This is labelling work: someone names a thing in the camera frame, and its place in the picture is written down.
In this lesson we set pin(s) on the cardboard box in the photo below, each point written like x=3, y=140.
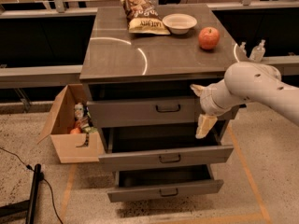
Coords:
x=70, y=147

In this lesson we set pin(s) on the black stand leg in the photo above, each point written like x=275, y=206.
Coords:
x=27, y=206

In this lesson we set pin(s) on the white bowl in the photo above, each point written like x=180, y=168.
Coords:
x=179, y=24

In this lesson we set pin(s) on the green package in box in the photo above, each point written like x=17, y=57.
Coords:
x=86, y=125

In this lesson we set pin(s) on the grey drawer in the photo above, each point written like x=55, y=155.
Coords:
x=162, y=146
x=133, y=109
x=164, y=183

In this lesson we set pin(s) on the clear sanitizer bottle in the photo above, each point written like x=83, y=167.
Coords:
x=258, y=52

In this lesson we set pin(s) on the orange fruit in box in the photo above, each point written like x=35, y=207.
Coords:
x=75, y=131

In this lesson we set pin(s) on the grey drawer cabinet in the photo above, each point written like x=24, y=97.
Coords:
x=118, y=59

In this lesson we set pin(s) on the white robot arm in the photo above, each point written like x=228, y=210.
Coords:
x=246, y=82

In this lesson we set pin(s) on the brown chip bag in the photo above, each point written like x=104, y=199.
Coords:
x=143, y=18

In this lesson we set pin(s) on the grey top drawer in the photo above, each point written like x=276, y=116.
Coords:
x=133, y=109

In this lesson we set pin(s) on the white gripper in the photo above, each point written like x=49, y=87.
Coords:
x=207, y=104

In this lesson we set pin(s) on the red apple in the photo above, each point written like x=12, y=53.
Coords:
x=208, y=38

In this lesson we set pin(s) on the grey bottom drawer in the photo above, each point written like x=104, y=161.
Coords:
x=164, y=183

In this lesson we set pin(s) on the small clear bottle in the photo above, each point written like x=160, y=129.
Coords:
x=243, y=47

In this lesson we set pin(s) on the white bottle in box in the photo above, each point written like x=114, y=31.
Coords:
x=79, y=111

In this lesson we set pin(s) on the grey middle drawer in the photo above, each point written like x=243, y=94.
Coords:
x=162, y=146

